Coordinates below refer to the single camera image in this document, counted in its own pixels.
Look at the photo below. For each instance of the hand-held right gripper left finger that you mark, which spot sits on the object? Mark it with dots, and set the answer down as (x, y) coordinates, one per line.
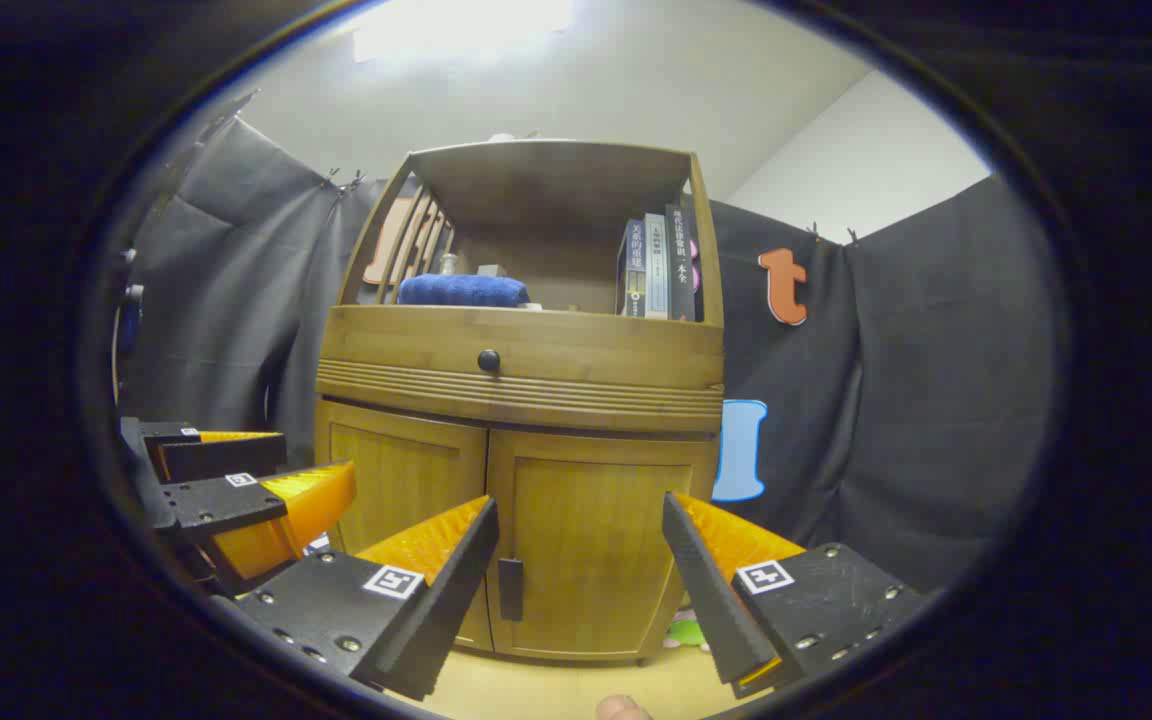
(456, 590)

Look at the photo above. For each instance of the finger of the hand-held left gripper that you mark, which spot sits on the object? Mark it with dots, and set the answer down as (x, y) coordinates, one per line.
(226, 505)
(221, 460)

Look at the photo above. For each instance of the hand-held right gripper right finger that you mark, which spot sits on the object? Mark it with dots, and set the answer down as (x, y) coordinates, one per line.
(711, 600)

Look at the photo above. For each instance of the wooden cabinet door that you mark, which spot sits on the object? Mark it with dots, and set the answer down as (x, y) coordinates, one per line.
(586, 540)
(396, 470)

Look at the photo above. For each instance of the wooden double-door shoe cabinet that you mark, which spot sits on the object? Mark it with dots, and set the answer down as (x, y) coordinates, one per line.
(536, 405)

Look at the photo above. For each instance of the pink and green toy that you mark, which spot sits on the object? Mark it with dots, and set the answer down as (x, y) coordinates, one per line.
(686, 632)

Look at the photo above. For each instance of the wooden drawer with black knob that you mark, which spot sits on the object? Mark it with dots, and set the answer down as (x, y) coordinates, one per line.
(586, 350)

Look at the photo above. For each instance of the blue folded towel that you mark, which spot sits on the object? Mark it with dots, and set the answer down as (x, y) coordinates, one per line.
(461, 290)

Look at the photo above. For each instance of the small grey bottle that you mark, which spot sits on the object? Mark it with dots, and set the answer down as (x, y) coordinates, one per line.
(447, 265)

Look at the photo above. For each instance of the black book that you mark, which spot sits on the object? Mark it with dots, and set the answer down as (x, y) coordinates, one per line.
(681, 265)

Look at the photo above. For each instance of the dark blue book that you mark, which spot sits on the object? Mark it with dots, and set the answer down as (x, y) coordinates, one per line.
(633, 270)

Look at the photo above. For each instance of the light grey book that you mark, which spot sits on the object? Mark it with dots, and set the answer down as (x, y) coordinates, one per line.
(656, 265)

